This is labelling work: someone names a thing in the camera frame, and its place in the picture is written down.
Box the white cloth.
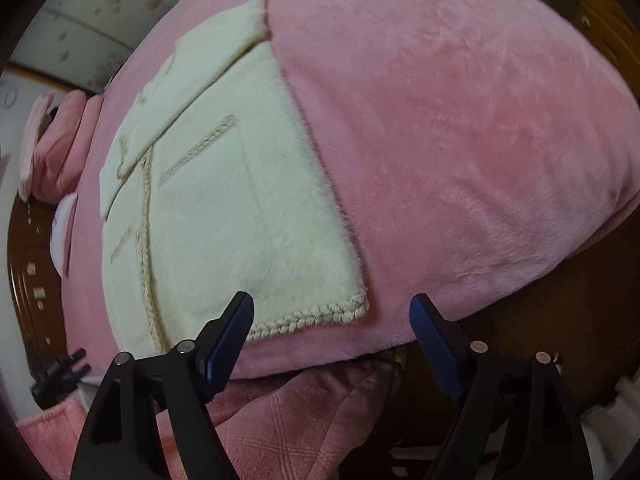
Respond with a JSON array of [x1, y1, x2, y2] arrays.
[[580, 375, 640, 480]]

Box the white knit cardigan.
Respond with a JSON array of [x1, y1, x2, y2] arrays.
[[99, 0, 371, 356]]

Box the pink quilted robe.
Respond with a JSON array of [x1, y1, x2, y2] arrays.
[[15, 357, 416, 480]]

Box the floral wardrobe doors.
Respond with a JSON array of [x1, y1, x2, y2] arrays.
[[10, 0, 201, 96]]

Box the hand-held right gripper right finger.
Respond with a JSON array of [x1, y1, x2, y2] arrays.
[[409, 294, 596, 480]]

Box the pink fleece bed blanket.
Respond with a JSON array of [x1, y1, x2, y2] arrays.
[[62, 0, 640, 381]]

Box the small white printed pillow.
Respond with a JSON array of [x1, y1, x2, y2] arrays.
[[50, 192, 81, 278]]

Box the pink lace-trimmed pillow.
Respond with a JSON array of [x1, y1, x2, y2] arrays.
[[17, 90, 58, 201]]

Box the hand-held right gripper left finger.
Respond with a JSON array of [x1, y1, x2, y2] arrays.
[[70, 291, 256, 480]]

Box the white wall cord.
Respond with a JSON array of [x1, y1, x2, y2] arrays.
[[0, 80, 21, 111]]

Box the wooden drawer cabinet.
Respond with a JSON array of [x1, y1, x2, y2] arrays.
[[572, 0, 640, 108]]

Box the pink folded quilt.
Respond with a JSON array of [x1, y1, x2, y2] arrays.
[[30, 90, 108, 206]]

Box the wooden headboard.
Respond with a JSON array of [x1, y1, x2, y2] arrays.
[[5, 195, 68, 391]]

